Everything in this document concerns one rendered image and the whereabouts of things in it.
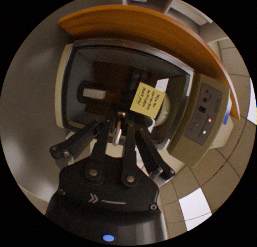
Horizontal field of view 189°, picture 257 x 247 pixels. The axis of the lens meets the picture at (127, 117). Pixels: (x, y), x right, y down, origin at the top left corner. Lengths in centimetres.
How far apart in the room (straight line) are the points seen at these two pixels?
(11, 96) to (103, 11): 28
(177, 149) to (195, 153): 7
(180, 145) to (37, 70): 51
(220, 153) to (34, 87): 173
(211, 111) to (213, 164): 130
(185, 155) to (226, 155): 120
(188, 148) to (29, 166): 54
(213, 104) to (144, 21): 30
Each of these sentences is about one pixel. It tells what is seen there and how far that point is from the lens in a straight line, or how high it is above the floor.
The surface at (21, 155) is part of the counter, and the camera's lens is 31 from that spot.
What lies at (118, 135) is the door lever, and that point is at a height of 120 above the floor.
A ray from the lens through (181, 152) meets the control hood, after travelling 32.
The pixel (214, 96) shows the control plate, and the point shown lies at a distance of 30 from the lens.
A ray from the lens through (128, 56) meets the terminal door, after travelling 22.
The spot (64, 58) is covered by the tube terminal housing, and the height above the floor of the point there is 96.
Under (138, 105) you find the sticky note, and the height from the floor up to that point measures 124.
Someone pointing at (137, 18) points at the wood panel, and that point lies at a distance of 24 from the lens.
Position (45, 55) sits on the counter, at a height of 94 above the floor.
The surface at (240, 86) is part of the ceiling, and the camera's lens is 163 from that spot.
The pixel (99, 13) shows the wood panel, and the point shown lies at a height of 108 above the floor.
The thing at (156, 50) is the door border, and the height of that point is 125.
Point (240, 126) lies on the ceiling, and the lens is 146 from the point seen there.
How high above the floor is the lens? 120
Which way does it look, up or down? 6 degrees up
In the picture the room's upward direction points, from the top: 103 degrees clockwise
